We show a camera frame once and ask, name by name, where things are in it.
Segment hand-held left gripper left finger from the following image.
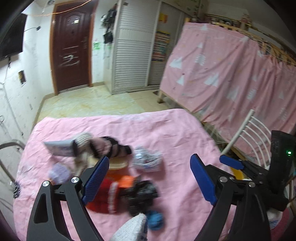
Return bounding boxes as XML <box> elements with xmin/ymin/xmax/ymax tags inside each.
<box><xmin>26</xmin><ymin>156</ymin><xmax>110</xmax><ymax>241</ymax></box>

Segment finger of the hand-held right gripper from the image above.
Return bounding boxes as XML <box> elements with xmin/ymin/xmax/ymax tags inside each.
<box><xmin>219</xmin><ymin>155</ymin><xmax>270</xmax><ymax>180</ymax></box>

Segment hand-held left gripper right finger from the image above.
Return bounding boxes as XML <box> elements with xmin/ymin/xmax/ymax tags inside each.
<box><xmin>190</xmin><ymin>154</ymin><xmax>271</xmax><ymax>241</ymax></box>

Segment yellow bin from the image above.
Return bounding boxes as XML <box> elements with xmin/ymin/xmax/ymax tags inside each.
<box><xmin>231</xmin><ymin>169</ymin><xmax>245</xmax><ymax>180</ymax></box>

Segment person's right forearm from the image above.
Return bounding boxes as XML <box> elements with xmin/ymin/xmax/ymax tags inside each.
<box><xmin>272</xmin><ymin>206</ymin><xmax>294</xmax><ymax>235</ymax></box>

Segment person's right hand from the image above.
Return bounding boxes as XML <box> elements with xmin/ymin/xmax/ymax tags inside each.
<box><xmin>267</xmin><ymin>207</ymin><xmax>284</xmax><ymax>230</ymax></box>

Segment person's left hand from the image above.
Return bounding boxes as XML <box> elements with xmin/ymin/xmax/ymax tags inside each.
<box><xmin>110</xmin><ymin>213</ymin><xmax>148</xmax><ymax>241</ymax></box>

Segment red cloth with white trim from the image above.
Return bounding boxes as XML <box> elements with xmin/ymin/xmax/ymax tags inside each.
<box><xmin>86</xmin><ymin>177</ymin><xmax>125</xmax><ymax>215</ymax></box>

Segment orange plastic piece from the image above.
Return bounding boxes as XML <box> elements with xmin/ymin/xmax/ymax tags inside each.
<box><xmin>120</xmin><ymin>176</ymin><xmax>135</xmax><ymax>189</ymax></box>

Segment white metal chair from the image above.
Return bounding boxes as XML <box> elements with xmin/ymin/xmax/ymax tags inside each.
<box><xmin>221</xmin><ymin>109</ymin><xmax>275</xmax><ymax>168</ymax></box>

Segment pink black striped sock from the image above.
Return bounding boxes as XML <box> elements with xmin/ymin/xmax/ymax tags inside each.
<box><xmin>89</xmin><ymin>136</ymin><xmax>133</xmax><ymax>161</ymax></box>

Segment purple crumpled wrapper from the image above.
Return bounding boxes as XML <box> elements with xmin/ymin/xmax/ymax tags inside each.
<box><xmin>48</xmin><ymin>162</ymin><xmax>71</xmax><ymax>185</ymax></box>

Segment grey white striped sock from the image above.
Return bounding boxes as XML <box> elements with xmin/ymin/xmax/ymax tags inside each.
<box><xmin>69</xmin><ymin>132</ymin><xmax>93</xmax><ymax>175</ymax></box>

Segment black crumpled wrapper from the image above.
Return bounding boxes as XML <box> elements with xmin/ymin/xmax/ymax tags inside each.
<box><xmin>122</xmin><ymin>180</ymin><xmax>160</xmax><ymax>216</ymax></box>

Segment pink bed sheet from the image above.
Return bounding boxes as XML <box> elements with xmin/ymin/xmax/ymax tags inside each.
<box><xmin>13</xmin><ymin>108</ymin><xmax>245</xmax><ymax>241</ymax></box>

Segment grey white flat packet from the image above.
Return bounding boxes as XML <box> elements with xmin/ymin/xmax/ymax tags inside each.
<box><xmin>43</xmin><ymin>139</ymin><xmax>77</xmax><ymax>158</ymax></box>

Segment white printed crumpled wrapper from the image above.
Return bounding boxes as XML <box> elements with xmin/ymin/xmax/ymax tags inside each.
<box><xmin>132</xmin><ymin>146</ymin><xmax>164</xmax><ymax>172</ymax></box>

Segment blue ball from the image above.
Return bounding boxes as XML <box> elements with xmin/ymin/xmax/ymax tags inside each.
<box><xmin>146</xmin><ymin>210</ymin><xmax>165</xmax><ymax>230</ymax></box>

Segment black white dotted cloth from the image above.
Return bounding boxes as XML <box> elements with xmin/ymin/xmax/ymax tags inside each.
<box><xmin>13</xmin><ymin>182</ymin><xmax>22</xmax><ymax>199</ymax></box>

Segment pink printed curtain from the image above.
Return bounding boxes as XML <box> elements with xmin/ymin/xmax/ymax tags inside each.
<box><xmin>159</xmin><ymin>22</ymin><xmax>296</xmax><ymax>160</ymax></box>

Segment white louvered wardrobe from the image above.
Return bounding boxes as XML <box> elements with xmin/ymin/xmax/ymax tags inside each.
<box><xmin>110</xmin><ymin>0</ymin><xmax>185</xmax><ymax>94</ymax></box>

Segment brown door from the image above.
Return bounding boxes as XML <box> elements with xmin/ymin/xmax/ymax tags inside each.
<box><xmin>50</xmin><ymin>0</ymin><xmax>99</xmax><ymax>95</ymax></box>

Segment black hanging bags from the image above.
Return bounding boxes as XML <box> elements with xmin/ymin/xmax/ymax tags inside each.
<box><xmin>100</xmin><ymin>8</ymin><xmax>116</xmax><ymax>45</ymax></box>

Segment grey metal tube frame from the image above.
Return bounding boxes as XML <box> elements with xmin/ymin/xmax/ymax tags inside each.
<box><xmin>0</xmin><ymin>139</ymin><xmax>26</xmax><ymax>186</ymax></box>

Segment colourful wall poster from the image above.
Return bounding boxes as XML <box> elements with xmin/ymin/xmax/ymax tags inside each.
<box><xmin>151</xmin><ymin>30</ymin><xmax>171</xmax><ymax>62</ymax></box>

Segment wall television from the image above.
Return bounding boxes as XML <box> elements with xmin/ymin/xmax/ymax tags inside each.
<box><xmin>0</xmin><ymin>13</ymin><xmax>27</xmax><ymax>61</ymax></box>

